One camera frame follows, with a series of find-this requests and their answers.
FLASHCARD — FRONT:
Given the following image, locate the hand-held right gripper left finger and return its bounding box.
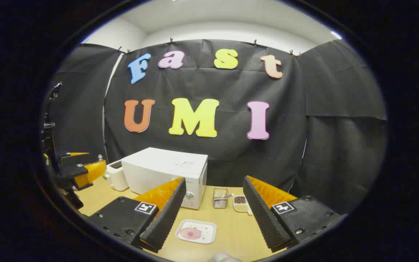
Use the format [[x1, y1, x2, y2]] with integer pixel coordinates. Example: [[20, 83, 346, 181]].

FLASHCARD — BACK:
[[86, 177, 187, 253]]

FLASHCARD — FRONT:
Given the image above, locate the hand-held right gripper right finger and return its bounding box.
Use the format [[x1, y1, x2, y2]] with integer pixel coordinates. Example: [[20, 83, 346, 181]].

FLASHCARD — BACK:
[[243, 175, 348, 253]]

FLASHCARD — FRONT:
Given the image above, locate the white square plate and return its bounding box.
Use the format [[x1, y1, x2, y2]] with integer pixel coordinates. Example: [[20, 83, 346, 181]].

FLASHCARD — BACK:
[[175, 219, 217, 244]]

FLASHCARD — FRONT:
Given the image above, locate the white microwave oven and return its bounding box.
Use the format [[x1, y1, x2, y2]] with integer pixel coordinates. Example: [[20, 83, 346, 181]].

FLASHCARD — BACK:
[[121, 147, 208, 210]]

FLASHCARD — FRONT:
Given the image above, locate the green label drink bottle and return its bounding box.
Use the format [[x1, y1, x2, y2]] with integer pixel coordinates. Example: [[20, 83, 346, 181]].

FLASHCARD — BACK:
[[97, 154, 107, 180]]

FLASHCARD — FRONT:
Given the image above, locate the white divided dish of beans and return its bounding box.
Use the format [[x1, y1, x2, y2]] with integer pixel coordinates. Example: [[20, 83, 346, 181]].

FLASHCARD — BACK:
[[233, 195, 253, 215]]

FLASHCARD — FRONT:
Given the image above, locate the white toaster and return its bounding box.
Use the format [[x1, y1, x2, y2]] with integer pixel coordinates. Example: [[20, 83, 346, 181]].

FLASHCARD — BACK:
[[105, 160, 129, 192]]

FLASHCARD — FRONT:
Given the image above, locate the black backdrop cloth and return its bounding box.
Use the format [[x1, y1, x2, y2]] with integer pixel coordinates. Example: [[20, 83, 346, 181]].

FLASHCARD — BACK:
[[42, 38, 388, 215]]

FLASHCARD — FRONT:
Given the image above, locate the metal wire basket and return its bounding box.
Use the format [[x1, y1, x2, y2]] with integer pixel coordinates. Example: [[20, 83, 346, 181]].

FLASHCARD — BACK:
[[212, 188, 229, 209]]

